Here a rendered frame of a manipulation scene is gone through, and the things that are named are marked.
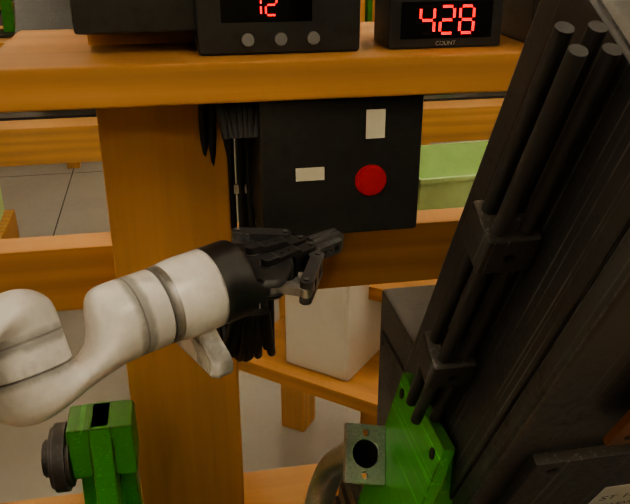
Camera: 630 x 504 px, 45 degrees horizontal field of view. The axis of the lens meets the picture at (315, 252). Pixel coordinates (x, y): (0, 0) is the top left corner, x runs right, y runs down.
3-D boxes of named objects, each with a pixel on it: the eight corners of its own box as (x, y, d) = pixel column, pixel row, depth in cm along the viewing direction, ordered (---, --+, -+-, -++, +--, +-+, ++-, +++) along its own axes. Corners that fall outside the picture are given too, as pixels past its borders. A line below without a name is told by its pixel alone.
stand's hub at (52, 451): (73, 505, 82) (64, 449, 79) (44, 509, 81) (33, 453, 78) (80, 460, 89) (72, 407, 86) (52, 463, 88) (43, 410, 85)
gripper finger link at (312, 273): (298, 305, 70) (304, 271, 75) (317, 307, 70) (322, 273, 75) (299, 281, 69) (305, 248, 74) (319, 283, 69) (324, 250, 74)
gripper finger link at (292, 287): (262, 301, 70) (266, 287, 72) (312, 305, 70) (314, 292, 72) (263, 279, 69) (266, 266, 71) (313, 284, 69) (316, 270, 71)
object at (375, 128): (418, 230, 83) (426, 93, 77) (263, 242, 80) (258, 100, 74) (387, 192, 94) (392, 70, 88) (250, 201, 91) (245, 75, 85)
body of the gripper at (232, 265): (226, 277, 64) (312, 245, 70) (174, 235, 70) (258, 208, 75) (226, 346, 68) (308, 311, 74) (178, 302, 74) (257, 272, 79)
